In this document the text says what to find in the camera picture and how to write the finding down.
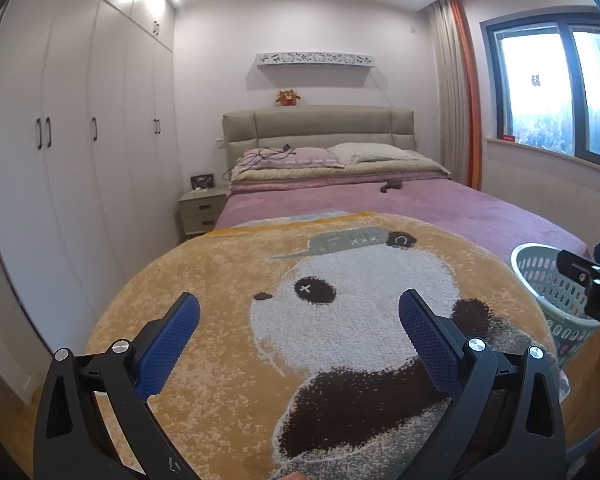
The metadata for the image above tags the orange plush toy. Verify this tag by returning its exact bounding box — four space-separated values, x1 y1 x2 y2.
275 89 301 106

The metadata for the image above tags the dark object on bed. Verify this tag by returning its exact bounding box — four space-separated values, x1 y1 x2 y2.
380 181 403 194

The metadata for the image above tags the white wardrobe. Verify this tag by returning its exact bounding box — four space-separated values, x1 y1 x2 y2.
0 0 183 401

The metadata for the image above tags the panda pattern round blanket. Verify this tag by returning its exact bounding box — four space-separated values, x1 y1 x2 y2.
88 212 555 479

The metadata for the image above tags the grey bedside table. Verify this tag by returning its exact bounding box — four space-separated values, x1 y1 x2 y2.
178 188 230 238

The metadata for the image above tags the beige and orange curtain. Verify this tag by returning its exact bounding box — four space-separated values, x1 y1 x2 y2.
428 0 482 190

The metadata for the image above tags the cream pillow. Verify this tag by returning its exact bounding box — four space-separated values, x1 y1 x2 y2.
328 143 419 165

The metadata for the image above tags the pink pillow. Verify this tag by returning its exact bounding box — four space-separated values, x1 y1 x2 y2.
235 148 343 170

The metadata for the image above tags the purple bed cover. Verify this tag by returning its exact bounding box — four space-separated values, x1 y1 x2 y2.
216 179 590 261

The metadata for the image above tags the beige upholstered headboard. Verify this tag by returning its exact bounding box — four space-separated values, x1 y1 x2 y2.
222 105 417 168

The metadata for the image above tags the black item on nightstand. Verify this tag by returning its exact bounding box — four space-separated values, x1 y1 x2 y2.
189 174 215 191

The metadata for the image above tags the white wall shelf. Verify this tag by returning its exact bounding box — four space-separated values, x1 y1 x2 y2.
256 51 376 68

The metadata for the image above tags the dark framed window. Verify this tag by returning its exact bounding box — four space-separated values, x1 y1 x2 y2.
482 6 600 167

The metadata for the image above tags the black cable on pillow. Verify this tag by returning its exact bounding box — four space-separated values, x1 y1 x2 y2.
222 143 297 181

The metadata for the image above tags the light green laundry basket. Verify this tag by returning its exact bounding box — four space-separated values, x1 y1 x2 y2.
509 243 600 368

